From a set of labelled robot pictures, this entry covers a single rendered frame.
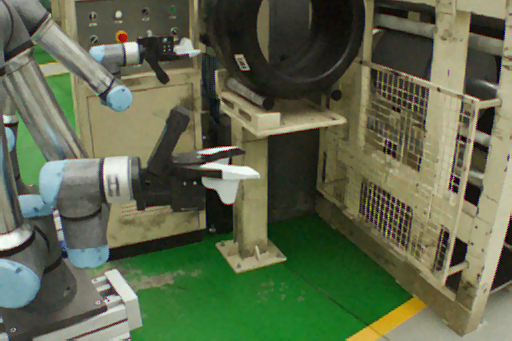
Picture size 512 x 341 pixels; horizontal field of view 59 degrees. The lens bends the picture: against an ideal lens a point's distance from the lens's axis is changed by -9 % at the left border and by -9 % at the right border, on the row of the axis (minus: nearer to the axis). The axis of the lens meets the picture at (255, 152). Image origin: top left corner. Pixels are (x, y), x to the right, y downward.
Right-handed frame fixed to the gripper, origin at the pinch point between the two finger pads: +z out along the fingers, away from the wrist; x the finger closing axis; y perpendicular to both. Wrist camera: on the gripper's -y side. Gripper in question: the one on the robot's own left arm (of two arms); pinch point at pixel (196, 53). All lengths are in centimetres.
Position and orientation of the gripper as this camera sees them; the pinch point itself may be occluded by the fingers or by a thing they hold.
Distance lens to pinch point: 166.5
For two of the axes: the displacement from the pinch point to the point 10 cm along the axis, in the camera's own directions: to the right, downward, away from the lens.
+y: 0.0, -9.3, -3.7
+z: 9.1, -1.6, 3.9
